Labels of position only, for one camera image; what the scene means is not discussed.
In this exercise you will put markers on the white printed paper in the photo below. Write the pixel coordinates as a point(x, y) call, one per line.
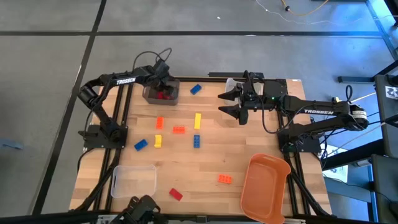
point(339, 172)

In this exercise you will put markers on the silver aluminium bracket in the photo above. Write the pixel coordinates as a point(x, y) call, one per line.
point(293, 221)

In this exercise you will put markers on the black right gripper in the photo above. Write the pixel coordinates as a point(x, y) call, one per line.
point(252, 101)

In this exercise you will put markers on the clear plastic bin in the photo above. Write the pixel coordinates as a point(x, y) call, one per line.
point(133, 182)

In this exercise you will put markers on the black aluminium rig frame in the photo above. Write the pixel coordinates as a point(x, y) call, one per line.
point(202, 80)

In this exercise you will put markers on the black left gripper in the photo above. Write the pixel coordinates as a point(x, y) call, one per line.
point(161, 81)

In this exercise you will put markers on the blue toy brick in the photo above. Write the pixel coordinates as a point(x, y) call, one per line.
point(140, 145)
point(196, 141)
point(196, 89)

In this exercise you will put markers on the white translucent plastic bin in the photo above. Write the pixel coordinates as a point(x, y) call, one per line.
point(230, 83)

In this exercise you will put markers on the black floor stand base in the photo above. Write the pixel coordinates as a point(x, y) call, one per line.
point(357, 79)

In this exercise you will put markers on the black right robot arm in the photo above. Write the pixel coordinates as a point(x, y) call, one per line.
point(317, 111)

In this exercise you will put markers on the long yellow toy brick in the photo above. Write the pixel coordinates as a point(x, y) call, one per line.
point(197, 121)

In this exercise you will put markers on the grey panel with fiducial tag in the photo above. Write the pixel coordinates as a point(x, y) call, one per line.
point(387, 124)

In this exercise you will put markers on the yellow white power adapter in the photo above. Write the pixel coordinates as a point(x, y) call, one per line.
point(335, 99)

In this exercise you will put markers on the dark grey plastic bin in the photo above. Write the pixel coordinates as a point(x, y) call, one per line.
point(149, 99)

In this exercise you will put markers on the black bracket bar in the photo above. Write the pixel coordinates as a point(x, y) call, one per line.
point(227, 75)

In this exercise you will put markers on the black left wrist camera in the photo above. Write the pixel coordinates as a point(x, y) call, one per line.
point(161, 67)

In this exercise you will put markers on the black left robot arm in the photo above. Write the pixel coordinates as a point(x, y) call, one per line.
point(124, 81)

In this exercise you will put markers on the orange toy brick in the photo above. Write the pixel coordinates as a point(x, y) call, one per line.
point(178, 129)
point(160, 123)
point(224, 179)

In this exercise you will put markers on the orange plastic bin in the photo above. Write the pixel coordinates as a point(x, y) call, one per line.
point(264, 189)

